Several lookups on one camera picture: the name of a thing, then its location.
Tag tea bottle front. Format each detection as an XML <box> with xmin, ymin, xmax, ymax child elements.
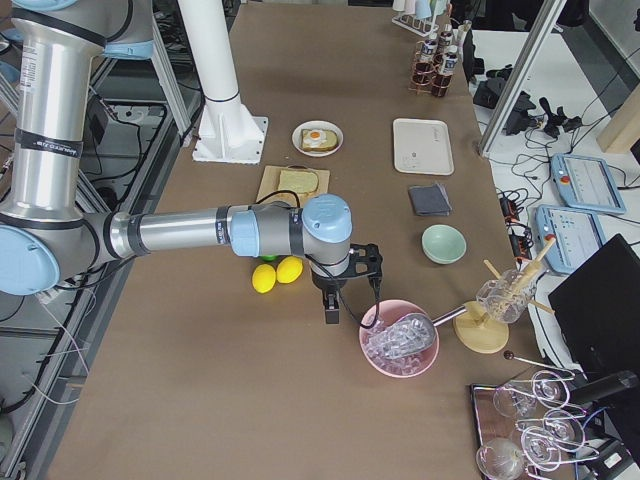
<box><xmin>431</xmin><ymin>46</ymin><xmax>458</xmax><ymax>98</ymax></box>

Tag tea bottle back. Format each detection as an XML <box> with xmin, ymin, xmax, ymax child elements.
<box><xmin>416</xmin><ymin>24</ymin><xmax>453</xmax><ymax>74</ymax></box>

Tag folded grey cloth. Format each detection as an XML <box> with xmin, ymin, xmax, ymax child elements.
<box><xmin>408</xmin><ymin>183</ymin><xmax>452</xmax><ymax>216</ymax></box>

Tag cream rabbit tray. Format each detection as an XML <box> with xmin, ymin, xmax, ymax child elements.
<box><xmin>392</xmin><ymin>118</ymin><xmax>455</xmax><ymax>176</ymax></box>

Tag wooden mug tree stand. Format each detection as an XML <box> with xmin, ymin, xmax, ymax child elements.
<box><xmin>454</xmin><ymin>237</ymin><xmax>555</xmax><ymax>354</ymax></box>

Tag metal ice scoop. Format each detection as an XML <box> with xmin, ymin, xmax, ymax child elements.
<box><xmin>376</xmin><ymin>306</ymin><xmax>467</xmax><ymax>360</ymax></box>

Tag yellow lemon right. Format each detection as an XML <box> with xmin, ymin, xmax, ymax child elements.
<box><xmin>276</xmin><ymin>256</ymin><xmax>304</xmax><ymax>284</ymax></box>

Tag white cup rack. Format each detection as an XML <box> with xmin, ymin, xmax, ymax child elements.
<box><xmin>391</xmin><ymin>0</ymin><xmax>450</xmax><ymax>38</ymax></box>

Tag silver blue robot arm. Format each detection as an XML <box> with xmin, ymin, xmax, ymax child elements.
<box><xmin>1</xmin><ymin>1</ymin><xmax>352</xmax><ymax>323</ymax></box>

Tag yellow lemon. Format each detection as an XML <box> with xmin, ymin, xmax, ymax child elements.
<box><xmin>251</xmin><ymin>264</ymin><xmax>277</xmax><ymax>294</ymax></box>
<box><xmin>276</xmin><ymin>256</ymin><xmax>304</xmax><ymax>284</ymax></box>

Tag pink bowl with ice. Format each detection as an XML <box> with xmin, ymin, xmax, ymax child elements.
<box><xmin>359</xmin><ymin>299</ymin><xmax>439</xmax><ymax>378</ymax></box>

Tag fried egg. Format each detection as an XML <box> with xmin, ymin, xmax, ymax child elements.
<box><xmin>302</xmin><ymin>129</ymin><xmax>326</xmax><ymax>149</ymax></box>

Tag black laptop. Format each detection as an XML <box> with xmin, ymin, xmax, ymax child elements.
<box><xmin>549</xmin><ymin>234</ymin><xmax>639</xmax><ymax>378</ymax></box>

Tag tea bottle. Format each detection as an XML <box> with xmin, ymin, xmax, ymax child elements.
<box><xmin>416</xmin><ymin>24</ymin><xmax>453</xmax><ymax>74</ymax></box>
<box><xmin>431</xmin><ymin>46</ymin><xmax>458</xmax><ymax>98</ymax></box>

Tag wine glass rack tray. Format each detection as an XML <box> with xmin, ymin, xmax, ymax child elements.
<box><xmin>470</xmin><ymin>369</ymin><xmax>630</xmax><ymax>479</ymax></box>

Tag bread slice on plate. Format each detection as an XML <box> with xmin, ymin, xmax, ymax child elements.
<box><xmin>300</xmin><ymin>128</ymin><xmax>339</xmax><ymax>152</ymax></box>

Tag wooden cutting board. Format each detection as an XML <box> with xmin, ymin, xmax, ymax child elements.
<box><xmin>256</xmin><ymin>165</ymin><xmax>330</xmax><ymax>206</ymax></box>

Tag blue teach pendant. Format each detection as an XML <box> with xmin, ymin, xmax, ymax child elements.
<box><xmin>550</xmin><ymin>154</ymin><xmax>627</xmax><ymax>215</ymax></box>
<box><xmin>535</xmin><ymin>205</ymin><xmax>606</xmax><ymax>275</ymax></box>

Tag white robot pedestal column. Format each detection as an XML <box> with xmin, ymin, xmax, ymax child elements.
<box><xmin>179</xmin><ymin>0</ymin><xmax>268</xmax><ymax>165</ymax></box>

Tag yellow lemon left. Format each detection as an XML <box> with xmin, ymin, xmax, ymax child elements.
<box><xmin>251</xmin><ymin>264</ymin><xmax>277</xmax><ymax>294</ymax></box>

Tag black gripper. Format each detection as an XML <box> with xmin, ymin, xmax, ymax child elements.
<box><xmin>312</xmin><ymin>268</ymin><xmax>345</xmax><ymax>324</ymax></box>

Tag blue teach pendant near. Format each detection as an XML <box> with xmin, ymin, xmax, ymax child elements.
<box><xmin>535</xmin><ymin>205</ymin><xmax>606</xmax><ymax>275</ymax></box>

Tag black gripper camera mount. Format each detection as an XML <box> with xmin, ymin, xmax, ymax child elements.
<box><xmin>345</xmin><ymin>243</ymin><xmax>383</xmax><ymax>293</ymax></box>

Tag bread slice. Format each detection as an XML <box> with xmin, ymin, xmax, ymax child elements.
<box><xmin>278</xmin><ymin>170</ymin><xmax>319</xmax><ymax>195</ymax></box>
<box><xmin>300</xmin><ymin>128</ymin><xmax>339</xmax><ymax>152</ymax></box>

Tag white round plate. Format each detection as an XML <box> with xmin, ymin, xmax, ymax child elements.
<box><xmin>291</xmin><ymin>120</ymin><xmax>344</xmax><ymax>157</ymax></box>

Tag mint green bowl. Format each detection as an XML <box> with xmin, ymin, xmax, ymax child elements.
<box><xmin>421</xmin><ymin>224</ymin><xmax>467</xmax><ymax>265</ymax></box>

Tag copper wire bottle rack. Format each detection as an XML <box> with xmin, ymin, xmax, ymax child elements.
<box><xmin>410</xmin><ymin>39</ymin><xmax>459</xmax><ymax>98</ymax></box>

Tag clear glass mug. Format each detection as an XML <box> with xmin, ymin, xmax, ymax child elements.
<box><xmin>476</xmin><ymin>269</ymin><xmax>536</xmax><ymax>324</ymax></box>

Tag blue teach pendant far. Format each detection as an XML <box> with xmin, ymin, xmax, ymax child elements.
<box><xmin>550</xmin><ymin>154</ymin><xmax>627</xmax><ymax>215</ymax></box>

